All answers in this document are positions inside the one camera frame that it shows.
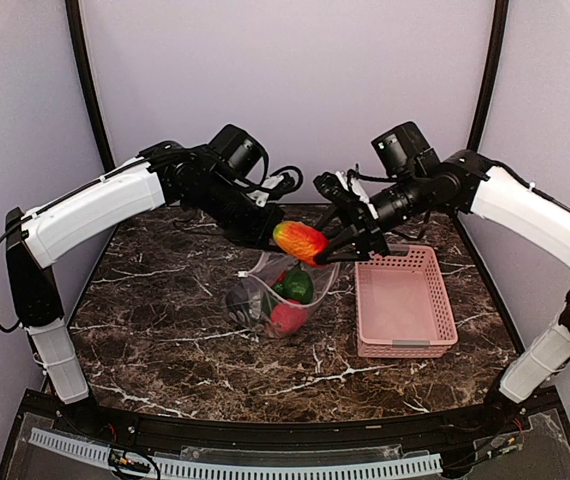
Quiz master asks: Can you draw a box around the left black frame post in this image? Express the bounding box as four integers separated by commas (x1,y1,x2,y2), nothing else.
64,0,115,172

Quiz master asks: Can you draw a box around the pink perforated plastic basket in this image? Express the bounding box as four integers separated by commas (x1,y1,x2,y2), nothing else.
354,245,458,359

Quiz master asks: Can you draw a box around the clear zip top bag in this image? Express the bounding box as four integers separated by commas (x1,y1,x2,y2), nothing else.
222,252,340,338

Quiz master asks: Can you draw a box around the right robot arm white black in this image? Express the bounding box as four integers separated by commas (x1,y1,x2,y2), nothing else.
314,121,570,434

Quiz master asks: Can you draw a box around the black frame post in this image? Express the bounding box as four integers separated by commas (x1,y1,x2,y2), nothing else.
466,0,510,151
64,0,115,172

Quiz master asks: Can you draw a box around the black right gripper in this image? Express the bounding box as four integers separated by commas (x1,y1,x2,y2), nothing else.
307,169,431,262

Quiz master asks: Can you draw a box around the green lime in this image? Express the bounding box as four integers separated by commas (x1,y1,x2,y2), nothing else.
281,268,314,305

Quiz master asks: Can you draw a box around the green cucumber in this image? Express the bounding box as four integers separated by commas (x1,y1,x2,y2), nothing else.
260,292,279,319

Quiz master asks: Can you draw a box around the right black frame post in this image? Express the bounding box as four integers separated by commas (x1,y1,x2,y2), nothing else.
466,0,510,151

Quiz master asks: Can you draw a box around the white slotted cable duct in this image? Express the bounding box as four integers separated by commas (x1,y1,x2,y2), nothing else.
28,428,442,479

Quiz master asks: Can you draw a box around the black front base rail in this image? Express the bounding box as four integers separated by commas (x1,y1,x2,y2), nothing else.
14,389,570,480

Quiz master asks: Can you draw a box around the red orange mango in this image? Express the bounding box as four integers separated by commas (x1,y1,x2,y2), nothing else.
272,221,329,267

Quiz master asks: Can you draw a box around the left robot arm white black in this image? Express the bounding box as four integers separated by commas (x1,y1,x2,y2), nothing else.
0,140,284,436

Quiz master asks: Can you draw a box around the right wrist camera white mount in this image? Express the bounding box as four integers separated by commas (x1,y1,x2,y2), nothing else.
313,170,379,219

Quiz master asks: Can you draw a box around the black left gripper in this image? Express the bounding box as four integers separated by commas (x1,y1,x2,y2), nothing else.
187,171,291,252

